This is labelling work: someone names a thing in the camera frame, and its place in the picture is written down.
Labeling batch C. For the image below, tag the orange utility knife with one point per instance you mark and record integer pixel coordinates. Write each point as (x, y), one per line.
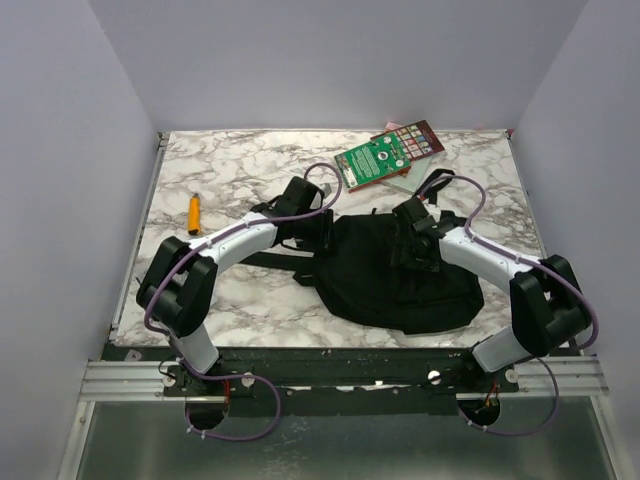
(193, 218)

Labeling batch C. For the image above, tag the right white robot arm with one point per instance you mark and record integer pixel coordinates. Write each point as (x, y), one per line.
(547, 306)

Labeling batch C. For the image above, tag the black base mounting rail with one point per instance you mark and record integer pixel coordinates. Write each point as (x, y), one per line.
(258, 382)

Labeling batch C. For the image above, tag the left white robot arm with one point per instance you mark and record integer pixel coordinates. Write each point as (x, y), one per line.
(177, 290)

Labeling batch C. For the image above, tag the dark red book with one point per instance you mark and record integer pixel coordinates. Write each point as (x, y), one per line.
(418, 140)

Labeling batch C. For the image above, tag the grey notebook under books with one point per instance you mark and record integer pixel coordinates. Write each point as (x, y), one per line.
(410, 181)

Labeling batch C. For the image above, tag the green book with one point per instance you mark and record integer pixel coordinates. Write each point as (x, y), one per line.
(369, 163)

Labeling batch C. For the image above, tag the black student backpack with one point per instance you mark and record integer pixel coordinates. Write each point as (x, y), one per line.
(382, 270)

